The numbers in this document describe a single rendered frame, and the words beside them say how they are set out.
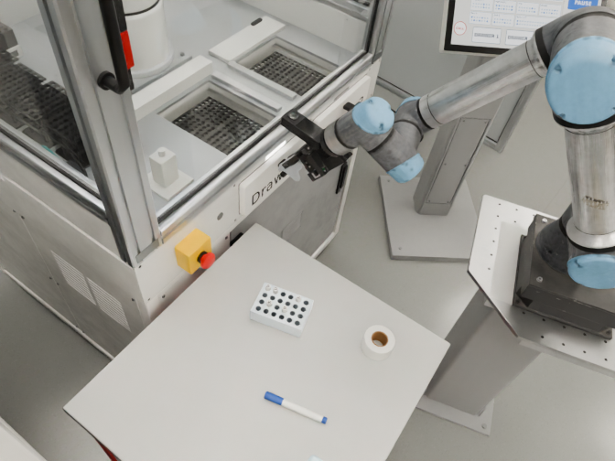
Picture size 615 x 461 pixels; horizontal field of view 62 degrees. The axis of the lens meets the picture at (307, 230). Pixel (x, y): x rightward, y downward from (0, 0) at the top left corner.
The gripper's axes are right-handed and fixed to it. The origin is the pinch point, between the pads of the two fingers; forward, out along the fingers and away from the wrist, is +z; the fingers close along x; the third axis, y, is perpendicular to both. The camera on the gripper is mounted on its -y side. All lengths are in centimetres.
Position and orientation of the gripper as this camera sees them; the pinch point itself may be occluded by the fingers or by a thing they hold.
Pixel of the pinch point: (284, 162)
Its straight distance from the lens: 130.2
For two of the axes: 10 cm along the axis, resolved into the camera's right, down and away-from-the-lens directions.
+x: 5.7, -6.1, 5.6
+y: 6.1, 7.6, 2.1
